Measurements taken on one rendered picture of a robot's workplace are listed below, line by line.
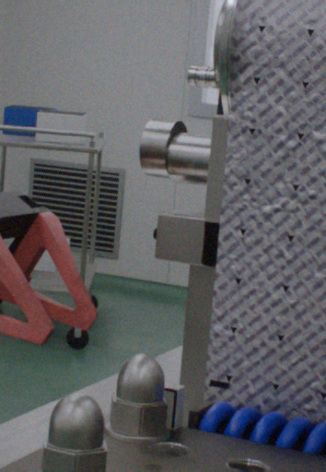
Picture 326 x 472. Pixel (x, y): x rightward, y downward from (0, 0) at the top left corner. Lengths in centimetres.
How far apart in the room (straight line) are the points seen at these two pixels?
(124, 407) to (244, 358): 9
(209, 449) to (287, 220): 14
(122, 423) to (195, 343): 17
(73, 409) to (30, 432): 53
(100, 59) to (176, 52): 47
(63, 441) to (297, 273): 20
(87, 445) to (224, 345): 17
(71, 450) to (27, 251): 26
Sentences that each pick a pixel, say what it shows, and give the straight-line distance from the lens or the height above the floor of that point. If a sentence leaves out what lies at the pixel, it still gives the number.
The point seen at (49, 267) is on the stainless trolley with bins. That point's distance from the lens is 573.
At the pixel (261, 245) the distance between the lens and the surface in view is 70.
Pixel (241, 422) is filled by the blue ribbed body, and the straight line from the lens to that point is 69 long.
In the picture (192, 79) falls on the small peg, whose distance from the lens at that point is 78.
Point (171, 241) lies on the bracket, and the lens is 80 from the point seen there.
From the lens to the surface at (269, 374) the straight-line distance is 71.
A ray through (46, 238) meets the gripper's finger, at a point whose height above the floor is 111.
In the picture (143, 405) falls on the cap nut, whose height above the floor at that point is 105.
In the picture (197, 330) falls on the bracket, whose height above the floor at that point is 106.
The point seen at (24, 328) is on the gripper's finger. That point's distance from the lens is 74.
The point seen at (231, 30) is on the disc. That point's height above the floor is 126.
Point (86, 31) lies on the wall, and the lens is 703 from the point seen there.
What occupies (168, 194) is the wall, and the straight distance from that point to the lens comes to 680.
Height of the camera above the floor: 123
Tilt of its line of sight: 8 degrees down
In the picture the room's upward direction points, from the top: 5 degrees clockwise
